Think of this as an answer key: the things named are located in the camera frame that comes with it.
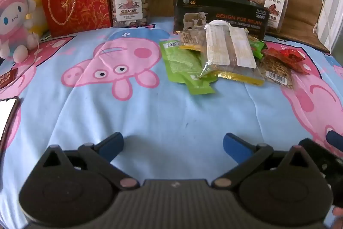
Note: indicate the seed packet with barcode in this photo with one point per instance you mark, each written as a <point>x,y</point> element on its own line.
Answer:
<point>278,76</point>

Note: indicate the person's right hand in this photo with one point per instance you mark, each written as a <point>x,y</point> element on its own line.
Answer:
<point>339,213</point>

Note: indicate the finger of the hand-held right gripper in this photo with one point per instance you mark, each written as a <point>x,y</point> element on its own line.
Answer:
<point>335,139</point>

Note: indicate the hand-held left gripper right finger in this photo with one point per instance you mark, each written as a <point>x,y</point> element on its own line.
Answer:
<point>237,147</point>

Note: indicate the black cardboard box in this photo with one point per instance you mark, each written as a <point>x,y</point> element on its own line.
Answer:
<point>227,7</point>

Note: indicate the clear snack packet white label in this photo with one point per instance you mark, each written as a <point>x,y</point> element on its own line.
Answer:
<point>235,44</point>

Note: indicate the pecan jar gold lid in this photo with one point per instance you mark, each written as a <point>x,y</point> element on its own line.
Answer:
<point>276,3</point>

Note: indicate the dark red flat packet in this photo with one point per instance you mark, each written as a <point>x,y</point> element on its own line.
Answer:
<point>6,78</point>

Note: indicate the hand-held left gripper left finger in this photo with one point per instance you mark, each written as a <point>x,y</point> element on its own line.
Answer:
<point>111,147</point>

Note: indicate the pink plush toy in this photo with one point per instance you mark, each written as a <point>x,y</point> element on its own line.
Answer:
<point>13,27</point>

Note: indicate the dark green snack packet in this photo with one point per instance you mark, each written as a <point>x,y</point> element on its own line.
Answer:
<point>256,47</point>

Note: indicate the red snack packet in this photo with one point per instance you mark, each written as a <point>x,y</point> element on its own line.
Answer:
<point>288,58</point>

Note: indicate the gold-edged snack packet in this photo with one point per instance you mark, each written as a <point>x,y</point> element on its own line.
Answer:
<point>238,74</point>
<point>189,40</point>

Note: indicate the white tray brown rim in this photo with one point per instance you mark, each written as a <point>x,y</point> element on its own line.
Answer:
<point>6,119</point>

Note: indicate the light green snack packet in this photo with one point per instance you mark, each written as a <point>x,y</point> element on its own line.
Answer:
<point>178,62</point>

